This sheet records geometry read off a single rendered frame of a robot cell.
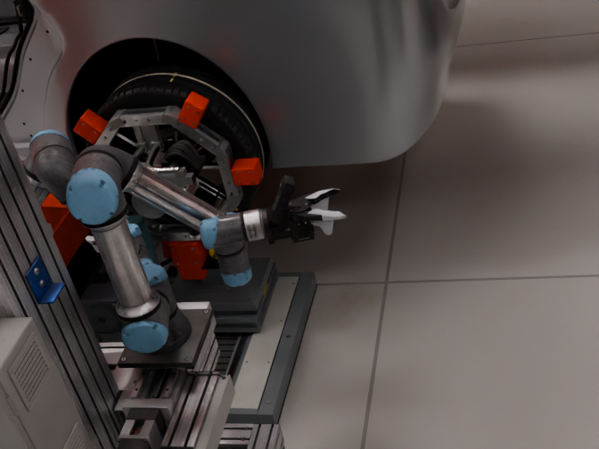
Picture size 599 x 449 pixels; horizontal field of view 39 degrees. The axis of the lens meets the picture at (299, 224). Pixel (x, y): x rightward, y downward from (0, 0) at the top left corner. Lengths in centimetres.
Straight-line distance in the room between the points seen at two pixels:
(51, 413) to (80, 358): 25
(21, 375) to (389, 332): 189
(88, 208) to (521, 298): 211
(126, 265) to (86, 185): 25
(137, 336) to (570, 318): 189
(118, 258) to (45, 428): 42
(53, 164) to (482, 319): 187
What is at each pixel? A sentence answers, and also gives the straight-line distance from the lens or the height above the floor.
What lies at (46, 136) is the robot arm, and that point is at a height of 134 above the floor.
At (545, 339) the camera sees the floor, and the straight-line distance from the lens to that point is 343.
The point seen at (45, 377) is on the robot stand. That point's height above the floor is 110.
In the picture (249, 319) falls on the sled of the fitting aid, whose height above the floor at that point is 16.
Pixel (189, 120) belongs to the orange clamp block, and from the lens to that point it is 295.
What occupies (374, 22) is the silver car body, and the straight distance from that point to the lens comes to 289.
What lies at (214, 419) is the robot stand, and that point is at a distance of 231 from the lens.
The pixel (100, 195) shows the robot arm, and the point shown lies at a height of 142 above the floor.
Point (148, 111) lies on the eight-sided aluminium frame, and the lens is 304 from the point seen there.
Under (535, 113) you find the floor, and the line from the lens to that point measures 490.
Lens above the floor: 235
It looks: 34 degrees down
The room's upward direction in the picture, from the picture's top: 13 degrees counter-clockwise
